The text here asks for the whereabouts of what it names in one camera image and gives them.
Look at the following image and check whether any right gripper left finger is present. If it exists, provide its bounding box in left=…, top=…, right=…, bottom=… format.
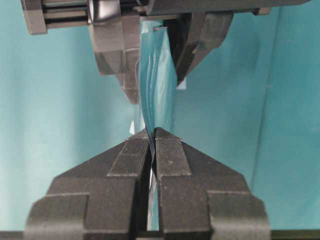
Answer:
left=23, top=130, right=150, bottom=240

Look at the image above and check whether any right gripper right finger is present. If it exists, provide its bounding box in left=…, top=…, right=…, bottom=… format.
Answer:
left=155, top=127, right=271, bottom=240

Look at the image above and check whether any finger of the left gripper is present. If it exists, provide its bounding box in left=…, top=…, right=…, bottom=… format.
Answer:
left=164, top=11, right=234, bottom=85

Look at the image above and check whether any small white tape piece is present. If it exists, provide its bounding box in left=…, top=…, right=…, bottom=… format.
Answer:
left=176, top=77, right=187, bottom=91

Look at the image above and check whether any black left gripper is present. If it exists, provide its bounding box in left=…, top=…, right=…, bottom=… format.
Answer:
left=20, top=0, right=272, bottom=105

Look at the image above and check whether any silver zip bag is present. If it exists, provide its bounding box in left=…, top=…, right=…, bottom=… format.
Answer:
left=135, top=20, right=177, bottom=231

